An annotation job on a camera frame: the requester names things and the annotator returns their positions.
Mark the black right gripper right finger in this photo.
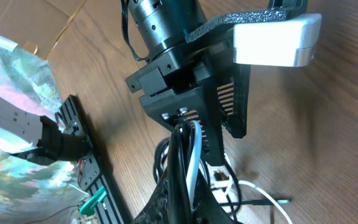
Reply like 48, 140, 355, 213
194, 172, 233, 224

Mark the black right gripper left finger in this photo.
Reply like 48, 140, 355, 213
131, 171, 170, 224

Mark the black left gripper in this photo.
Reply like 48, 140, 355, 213
126, 43, 250, 166

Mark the white usb cable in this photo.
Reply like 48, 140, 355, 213
185, 120, 293, 224

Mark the black usb cable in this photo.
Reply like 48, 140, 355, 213
153, 119, 290, 224

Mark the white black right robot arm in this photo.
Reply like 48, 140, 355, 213
0, 95, 231, 223

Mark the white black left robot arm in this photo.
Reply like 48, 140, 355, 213
122, 0, 250, 166

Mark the green clamp lever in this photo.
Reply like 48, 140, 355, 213
79, 185, 108, 216

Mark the shiny plastic sheet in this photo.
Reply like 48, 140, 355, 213
0, 36, 86, 223

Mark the cardboard box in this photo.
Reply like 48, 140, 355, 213
0, 0, 86, 60

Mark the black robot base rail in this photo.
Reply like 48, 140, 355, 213
57, 95, 132, 224

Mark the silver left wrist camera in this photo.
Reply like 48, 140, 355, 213
233, 14, 322, 67

